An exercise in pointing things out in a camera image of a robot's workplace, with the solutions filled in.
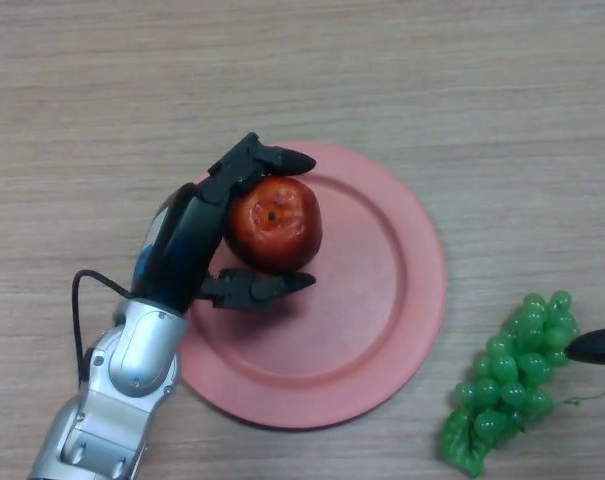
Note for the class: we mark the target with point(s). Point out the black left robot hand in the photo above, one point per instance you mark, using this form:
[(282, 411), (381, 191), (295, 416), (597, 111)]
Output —
[(182, 240)]

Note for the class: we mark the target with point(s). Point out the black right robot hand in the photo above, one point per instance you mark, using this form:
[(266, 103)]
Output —
[(597, 347)]

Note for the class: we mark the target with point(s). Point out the red apple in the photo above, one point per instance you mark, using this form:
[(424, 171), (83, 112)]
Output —
[(277, 230)]

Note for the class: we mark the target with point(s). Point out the pink round plate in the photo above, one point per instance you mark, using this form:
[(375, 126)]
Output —
[(362, 300)]

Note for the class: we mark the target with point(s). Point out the green grape bunch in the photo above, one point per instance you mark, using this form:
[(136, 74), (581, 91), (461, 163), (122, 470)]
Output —
[(507, 370)]

